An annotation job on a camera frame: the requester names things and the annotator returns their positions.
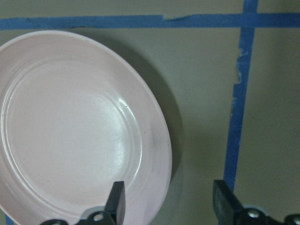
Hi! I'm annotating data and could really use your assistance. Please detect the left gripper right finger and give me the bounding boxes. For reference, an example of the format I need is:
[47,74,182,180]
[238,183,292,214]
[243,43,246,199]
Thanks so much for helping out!
[213,180,300,225]

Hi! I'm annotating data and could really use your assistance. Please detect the pink plate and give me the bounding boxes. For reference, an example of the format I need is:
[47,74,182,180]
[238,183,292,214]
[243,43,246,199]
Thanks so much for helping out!
[0,30,172,225]

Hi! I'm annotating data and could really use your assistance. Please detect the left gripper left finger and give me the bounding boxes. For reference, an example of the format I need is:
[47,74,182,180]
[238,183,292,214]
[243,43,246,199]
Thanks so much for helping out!
[39,180,126,225]

